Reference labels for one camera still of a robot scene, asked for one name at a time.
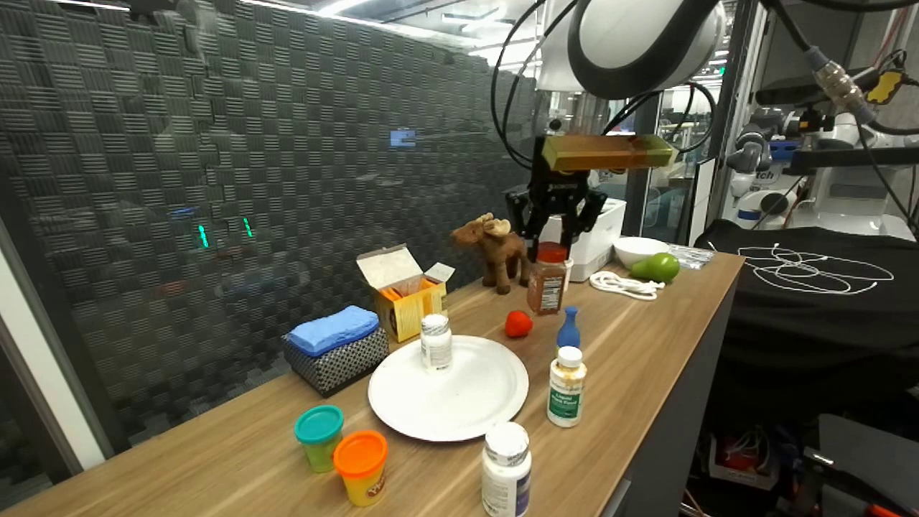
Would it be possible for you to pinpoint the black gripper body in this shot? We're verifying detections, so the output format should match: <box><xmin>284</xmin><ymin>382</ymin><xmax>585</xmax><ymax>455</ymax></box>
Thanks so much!
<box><xmin>505</xmin><ymin>159</ymin><xmax>607</xmax><ymax>228</ymax></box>

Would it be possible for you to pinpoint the red-capped spice bottle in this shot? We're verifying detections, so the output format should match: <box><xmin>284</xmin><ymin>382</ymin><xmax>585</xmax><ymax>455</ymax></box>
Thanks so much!
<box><xmin>528</xmin><ymin>241</ymin><xmax>567</xmax><ymax>317</ymax></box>

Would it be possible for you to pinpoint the small white pill bottle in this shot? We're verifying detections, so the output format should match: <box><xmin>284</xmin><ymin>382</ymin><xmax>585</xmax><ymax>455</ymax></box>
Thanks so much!
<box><xmin>419</xmin><ymin>313</ymin><xmax>452</xmax><ymax>372</ymax></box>

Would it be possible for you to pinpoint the green-label supplement bottle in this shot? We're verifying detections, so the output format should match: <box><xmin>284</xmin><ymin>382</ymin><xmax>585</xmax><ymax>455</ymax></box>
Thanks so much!
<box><xmin>546</xmin><ymin>346</ymin><xmax>590</xmax><ymax>429</ymax></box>

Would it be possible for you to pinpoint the large white pill bottle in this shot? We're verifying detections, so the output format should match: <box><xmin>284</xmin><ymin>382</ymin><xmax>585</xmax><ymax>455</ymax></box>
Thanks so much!
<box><xmin>483</xmin><ymin>422</ymin><xmax>532</xmax><ymax>517</ymax></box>

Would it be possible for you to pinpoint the orange-lid dough tub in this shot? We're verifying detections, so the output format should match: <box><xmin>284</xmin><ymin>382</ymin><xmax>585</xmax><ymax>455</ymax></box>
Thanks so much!
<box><xmin>333</xmin><ymin>432</ymin><xmax>389</xmax><ymax>508</ymax></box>

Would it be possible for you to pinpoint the teal-lid dough tub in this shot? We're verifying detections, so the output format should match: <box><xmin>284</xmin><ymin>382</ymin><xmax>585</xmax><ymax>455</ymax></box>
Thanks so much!
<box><xmin>294</xmin><ymin>406</ymin><xmax>345</xmax><ymax>472</ymax></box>

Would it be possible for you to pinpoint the blue toy bottle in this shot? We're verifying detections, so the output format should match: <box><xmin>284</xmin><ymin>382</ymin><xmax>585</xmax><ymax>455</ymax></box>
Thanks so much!
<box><xmin>557</xmin><ymin>306</ymin><xmax>579</xmax><ymax>347</ymax></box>

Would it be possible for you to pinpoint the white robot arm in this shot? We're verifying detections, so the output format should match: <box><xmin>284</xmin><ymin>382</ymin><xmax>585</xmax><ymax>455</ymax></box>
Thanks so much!
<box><xmin>505</xmin><ymin>0</ymin><xmax>727</xmax><ymax>247</ymax></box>

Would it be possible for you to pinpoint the red round plushy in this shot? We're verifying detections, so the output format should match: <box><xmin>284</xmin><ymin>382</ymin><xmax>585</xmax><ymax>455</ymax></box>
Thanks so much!
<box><xmin>505</xmin><ymin>312</ymin><xmax>535</xmax><ymax>339</ymax></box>

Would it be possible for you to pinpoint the white round plate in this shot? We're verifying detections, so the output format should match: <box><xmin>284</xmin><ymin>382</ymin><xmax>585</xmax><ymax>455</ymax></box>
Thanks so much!
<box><xmin>368</xmin><ymin>336</ymin><xmax>528</xmax><ymax>444</ymax></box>

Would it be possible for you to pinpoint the brown moose plush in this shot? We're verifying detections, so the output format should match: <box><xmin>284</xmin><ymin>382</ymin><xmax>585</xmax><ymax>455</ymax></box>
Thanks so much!
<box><xmin>452</xmin><ymin>212</ymin><xmax>532</xmax><ymax>296</ymax></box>

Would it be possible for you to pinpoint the white bowl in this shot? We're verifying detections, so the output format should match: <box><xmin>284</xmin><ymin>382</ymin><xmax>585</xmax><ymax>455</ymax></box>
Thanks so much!
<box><xmin>615</xmin><ymin>235</ymin><xmax>673</xmax><ymax>270</ymax></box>

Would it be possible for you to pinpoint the green fruit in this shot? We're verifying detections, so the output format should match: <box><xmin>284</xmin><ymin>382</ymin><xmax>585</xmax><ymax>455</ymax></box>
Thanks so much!
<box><xmin>628</xmin><ymin>253</ymin><xmax>681</xmax><ymax>286</ymax></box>

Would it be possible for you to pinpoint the open yellow cardboard box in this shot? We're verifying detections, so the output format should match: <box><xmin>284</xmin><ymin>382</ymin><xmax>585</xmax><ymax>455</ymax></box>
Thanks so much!
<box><xmin>357</xmin><ymin>244</ymin><xmax>453</xmax><ymax>343</ymax></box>

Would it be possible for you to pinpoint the black cloth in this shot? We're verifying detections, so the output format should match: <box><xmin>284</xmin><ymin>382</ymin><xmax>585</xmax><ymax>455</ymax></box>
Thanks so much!
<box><xmin>697</xmin><ymin>223</ymin><xmax>919</xmax><ymax>398</ymax></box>

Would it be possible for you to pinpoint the olive wrist camera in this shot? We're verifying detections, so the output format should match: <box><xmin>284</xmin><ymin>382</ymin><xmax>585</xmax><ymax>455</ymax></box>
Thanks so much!
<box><xmin>542</xmin><ymin>136</ymin><xmax>679</xmax><ymax>177</ymax></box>

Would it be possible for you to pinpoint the white coiled cable on table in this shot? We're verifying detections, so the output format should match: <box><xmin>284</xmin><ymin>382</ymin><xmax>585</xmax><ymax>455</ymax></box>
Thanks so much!
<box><xmin>585</xmin><ymin>270</ymin><xmax>666</xmax><ymax>306</ymax></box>

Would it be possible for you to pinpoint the white cable on black cloth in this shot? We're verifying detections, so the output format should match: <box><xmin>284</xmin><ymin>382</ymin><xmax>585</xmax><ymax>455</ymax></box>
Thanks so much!
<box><xmin>736</xmin><ymin>241</ymin><xmax>897</xmax><ymax>300</ymax></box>

